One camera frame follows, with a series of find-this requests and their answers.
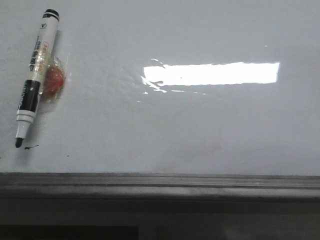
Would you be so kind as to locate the red round magnet with tape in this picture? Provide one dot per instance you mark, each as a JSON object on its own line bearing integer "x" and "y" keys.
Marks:
{"x": 54, "y": 82}

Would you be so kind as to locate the black and white whiteboard marker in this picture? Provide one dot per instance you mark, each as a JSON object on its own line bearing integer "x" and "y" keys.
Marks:
{"x": 36, "y": 74}

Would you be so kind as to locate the white whiteboard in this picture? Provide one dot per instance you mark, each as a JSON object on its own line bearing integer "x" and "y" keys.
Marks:
{"x": 168, "y": 86}

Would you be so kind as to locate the grey aluminium whiteboard frame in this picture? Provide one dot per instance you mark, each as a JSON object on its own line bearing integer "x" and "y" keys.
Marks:
{"x": 159, "y": 186}

